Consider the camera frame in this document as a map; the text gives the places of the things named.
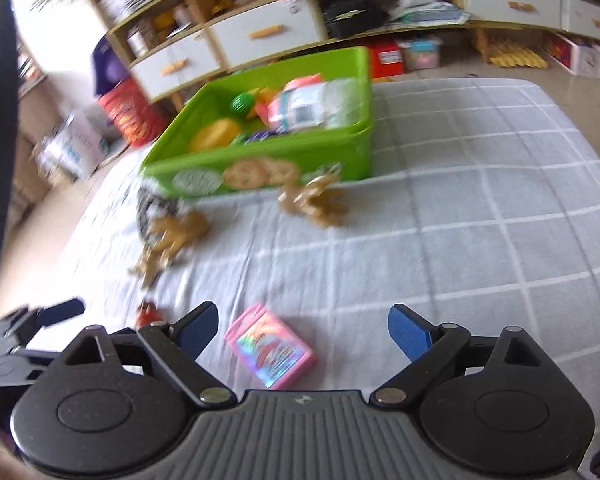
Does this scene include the pink card box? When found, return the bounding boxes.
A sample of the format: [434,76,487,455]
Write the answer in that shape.
[224,304,316,391]

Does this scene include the white cabinet drawer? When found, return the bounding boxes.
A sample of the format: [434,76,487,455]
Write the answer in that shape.
[462,0,563,31]
[211,0,328,57]
[130,35,226,103]
[561,0,600,46]

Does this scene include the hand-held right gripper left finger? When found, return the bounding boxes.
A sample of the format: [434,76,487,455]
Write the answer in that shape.
[55,301,238,408]

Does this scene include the clear storage box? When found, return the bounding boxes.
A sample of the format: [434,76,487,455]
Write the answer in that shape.
[399,40,442,72]

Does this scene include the stack of papers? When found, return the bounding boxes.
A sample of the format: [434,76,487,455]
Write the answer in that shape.
[387,0,473,26]

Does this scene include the grey checked tablecloth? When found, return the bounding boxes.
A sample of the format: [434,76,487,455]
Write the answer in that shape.
[70,77,600,461]

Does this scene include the white printed carton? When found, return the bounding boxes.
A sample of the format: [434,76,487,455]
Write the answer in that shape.
[545,35,600,81]

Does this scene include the purple toy grapes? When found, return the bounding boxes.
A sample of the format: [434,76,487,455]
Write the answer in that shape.
[232,130,281,147]

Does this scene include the orange toy fruit slice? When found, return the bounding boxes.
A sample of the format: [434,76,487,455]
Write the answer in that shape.
[252,87,281,112]

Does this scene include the red box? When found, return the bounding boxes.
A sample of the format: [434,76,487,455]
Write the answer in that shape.
[367,42,406,78]

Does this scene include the brown head massager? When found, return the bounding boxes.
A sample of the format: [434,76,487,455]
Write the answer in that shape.
[145,210,211,261]
[278,172,351,230]

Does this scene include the small red toy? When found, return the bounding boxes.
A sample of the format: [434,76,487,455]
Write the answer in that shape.
[136,301,163,331]

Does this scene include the wooden cabinet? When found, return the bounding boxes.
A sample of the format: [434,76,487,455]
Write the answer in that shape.
[87,0,600,108]

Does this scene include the green plastic box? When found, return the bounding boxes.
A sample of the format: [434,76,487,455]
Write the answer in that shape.
[140,46,373,198]

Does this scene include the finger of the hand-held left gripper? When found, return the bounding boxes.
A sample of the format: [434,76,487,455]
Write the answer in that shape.
[4,298,86,345]

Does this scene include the purple bag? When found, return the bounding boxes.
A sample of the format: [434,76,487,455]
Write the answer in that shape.
[90,35,127,96]

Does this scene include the red printed bucket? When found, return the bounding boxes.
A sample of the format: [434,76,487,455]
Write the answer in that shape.
[97,77,168,148]

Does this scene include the tan starfish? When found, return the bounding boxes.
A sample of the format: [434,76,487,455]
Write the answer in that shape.
[128,247,181,288]

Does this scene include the black bag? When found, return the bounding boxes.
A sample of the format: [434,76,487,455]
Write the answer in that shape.
[320,0,388,40]

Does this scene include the dark hair claw clip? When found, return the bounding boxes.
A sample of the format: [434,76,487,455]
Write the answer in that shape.
[136,187,181,241]

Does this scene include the yellow toy pot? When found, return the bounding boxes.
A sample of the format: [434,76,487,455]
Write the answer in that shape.
[189,119,243,153]

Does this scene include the yellow toy stack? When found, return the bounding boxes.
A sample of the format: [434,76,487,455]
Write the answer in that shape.
[485,35,549,71]

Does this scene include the pink white packet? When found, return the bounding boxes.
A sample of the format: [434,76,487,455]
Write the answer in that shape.
[267,79,368,133]

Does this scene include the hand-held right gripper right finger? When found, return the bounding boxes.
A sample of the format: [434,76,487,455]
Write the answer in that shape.
[369,304,551,407]

